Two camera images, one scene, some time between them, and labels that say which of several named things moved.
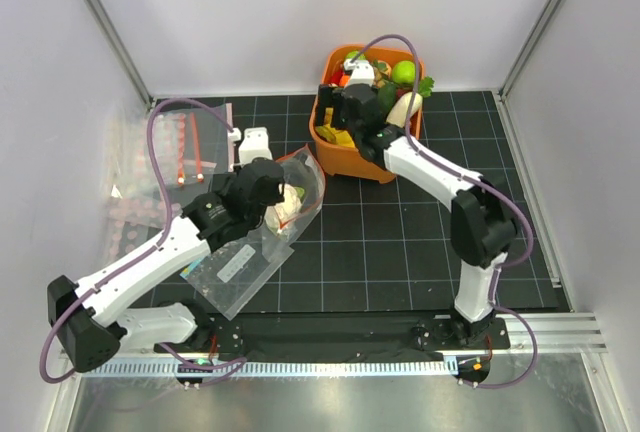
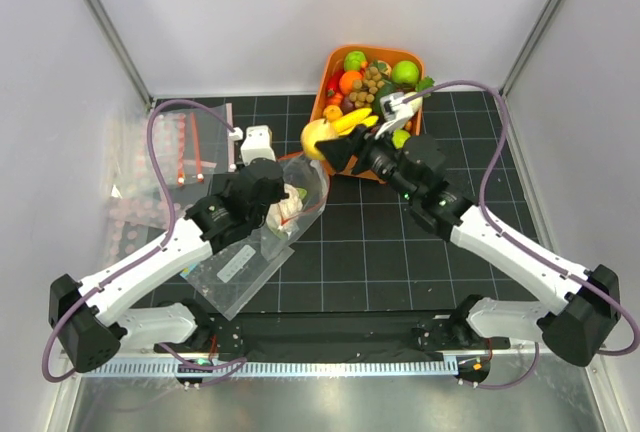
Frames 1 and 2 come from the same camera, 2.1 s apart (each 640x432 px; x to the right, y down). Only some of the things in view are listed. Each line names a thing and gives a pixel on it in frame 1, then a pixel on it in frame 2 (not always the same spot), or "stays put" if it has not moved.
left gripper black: (276, 198) stays put
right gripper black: (329, 97) to (359, 142)
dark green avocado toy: (386, 95) stays put
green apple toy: (403, 72) stays put
